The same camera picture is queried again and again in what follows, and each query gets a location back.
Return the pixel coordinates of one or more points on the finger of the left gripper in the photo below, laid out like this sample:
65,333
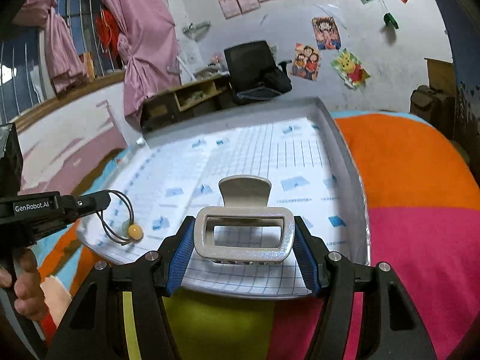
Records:
84,205

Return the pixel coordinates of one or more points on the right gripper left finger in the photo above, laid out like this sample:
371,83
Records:
112,298

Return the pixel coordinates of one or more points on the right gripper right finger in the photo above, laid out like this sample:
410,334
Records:
390,327

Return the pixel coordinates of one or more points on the silver hair claw clip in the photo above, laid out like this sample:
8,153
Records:
245,229

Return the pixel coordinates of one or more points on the person's left hand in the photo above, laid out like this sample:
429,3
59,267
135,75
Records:
30,301

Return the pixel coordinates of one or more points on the window with metal bars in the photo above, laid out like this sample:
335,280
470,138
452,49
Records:
25,82

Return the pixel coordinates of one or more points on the colourful patchwork bedspread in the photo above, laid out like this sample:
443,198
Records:
376,187

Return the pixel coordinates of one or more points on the pink curtain left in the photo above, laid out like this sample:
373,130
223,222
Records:
62,60

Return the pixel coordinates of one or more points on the pink curtain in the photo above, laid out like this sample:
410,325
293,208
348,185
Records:
62,60
148,46

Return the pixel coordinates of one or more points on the wooden desk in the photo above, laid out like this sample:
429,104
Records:
184,102

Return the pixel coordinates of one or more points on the pink curtain right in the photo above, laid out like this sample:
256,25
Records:
148,46

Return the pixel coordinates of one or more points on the grey tray with paper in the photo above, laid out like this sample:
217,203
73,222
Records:
293,149

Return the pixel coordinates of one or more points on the brown bag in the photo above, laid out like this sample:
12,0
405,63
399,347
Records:
435,107

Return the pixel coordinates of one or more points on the black office chair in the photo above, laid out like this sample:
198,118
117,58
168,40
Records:
254,74

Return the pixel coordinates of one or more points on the Winnie the Pooh poster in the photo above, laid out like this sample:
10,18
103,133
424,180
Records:
350,69

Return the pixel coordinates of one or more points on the cartoon family poster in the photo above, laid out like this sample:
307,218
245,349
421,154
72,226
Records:
306,62

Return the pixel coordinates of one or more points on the anime character poster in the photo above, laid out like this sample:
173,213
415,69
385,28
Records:
326,33

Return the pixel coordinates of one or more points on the dark blue hanging cloth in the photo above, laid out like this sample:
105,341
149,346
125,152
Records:
463,34

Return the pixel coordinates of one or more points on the green wall hook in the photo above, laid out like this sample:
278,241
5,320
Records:
389,20

